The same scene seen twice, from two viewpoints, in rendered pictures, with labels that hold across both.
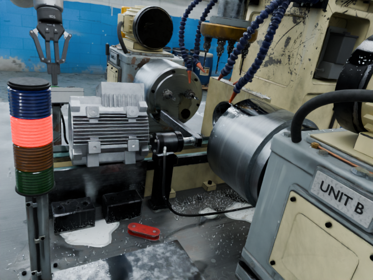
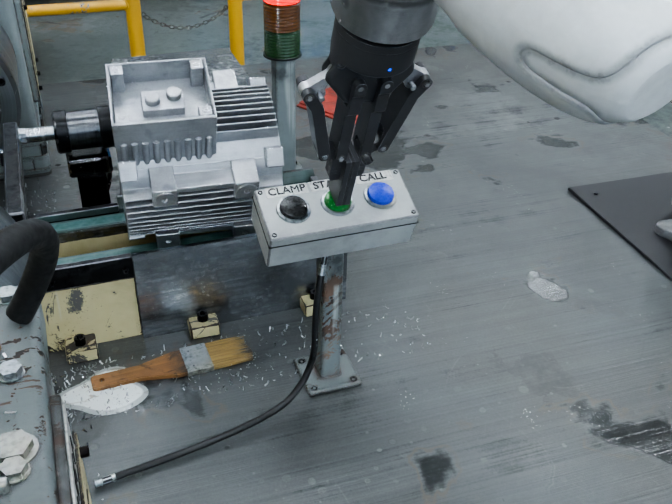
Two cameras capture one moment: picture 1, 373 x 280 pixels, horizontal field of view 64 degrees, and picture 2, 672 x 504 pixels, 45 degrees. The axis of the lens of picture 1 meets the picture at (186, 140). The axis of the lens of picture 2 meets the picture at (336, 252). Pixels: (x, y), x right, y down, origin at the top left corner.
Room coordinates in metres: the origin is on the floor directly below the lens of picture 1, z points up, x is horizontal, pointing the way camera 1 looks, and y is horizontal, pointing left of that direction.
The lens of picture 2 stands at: (1.70, 0.61, 1.51)
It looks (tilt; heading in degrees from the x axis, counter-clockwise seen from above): 34 degrees down; 192
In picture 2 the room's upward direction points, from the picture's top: 2 degrees clockwise
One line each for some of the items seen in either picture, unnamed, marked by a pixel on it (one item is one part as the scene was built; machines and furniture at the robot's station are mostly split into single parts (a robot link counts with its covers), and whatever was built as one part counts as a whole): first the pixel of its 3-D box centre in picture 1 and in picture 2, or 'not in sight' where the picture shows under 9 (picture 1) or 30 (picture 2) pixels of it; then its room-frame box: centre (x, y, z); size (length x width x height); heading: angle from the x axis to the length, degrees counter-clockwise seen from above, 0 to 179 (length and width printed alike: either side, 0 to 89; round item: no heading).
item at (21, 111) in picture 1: (30, 100); not in sight; (0.44, 0.25, 1.19); 0.06 x 0.06 x 0.04
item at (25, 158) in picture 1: (33, 152); (281, 14); (0.44, 0.25, 1.10); 0.06 x 0.06 x 0.04
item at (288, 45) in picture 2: (35, 175); (282, 41); (0.44, 0.25, 1.05); 0.06 x 0.06 x 0.04
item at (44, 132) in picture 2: (182, 141); (46, 133); (0.79, 0.01, 1.01); 0.08 x 0.02 x 0.02; 122
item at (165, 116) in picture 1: (179, 126); (15, 173); (0.90, 0.03, 1.01); 0.26 x 0.04 x 0.03; 32
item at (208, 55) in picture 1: (181, 68); not in sight; (6.25, 0.31, 0.37); 1.20 x 0.80 x 0.74; 116
